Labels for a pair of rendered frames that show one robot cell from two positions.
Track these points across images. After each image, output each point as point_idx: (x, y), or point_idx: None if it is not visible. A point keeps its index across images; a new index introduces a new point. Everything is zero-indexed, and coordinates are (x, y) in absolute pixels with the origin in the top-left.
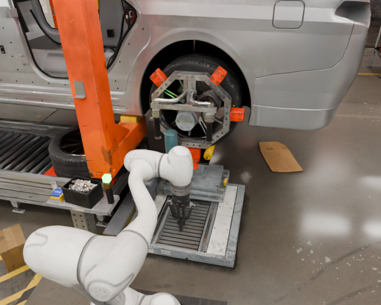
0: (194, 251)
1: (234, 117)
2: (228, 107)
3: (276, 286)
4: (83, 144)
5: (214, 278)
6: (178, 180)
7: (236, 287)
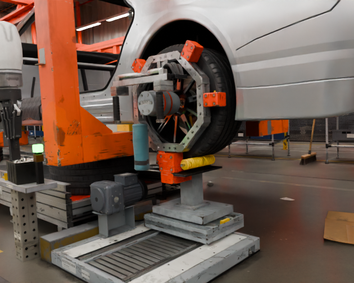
0: (113, 278)
1: (207, 100)
2: (200, 87)
3: None
4: (42, 122)
5: None
6: None
7: None
